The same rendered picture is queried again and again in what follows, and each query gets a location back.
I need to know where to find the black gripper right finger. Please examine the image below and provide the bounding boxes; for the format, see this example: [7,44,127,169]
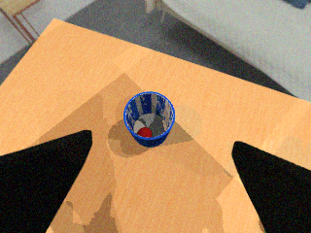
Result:
[231,141,311,233]

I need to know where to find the blue mug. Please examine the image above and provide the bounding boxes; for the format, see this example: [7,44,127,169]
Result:
[123,91,175,148]

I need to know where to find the red ball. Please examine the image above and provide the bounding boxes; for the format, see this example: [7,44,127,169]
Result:
[137,127,153,138]

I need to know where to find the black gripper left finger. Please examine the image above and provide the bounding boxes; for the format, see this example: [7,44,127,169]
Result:
[0,130,92,233]

